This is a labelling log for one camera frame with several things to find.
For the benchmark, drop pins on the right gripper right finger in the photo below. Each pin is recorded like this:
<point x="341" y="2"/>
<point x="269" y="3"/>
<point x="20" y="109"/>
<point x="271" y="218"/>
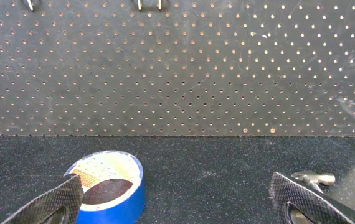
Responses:
<point x="296" y="196"/>

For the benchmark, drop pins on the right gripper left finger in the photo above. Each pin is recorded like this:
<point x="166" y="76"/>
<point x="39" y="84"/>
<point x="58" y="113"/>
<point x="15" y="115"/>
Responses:
<point x="59" y="199"/>

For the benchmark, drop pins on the black pegboard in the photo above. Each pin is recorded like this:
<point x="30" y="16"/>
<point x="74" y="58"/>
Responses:
<point x="177" y="62"/>

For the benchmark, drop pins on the roll of blue tape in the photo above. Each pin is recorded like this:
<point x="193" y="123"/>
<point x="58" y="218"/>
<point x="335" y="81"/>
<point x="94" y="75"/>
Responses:
<point x="126" y="209"/>

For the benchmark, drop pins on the metal hook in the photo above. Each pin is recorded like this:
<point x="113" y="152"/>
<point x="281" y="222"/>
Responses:
<point x="30" y="5"/>
<point x="139" y="5"/>

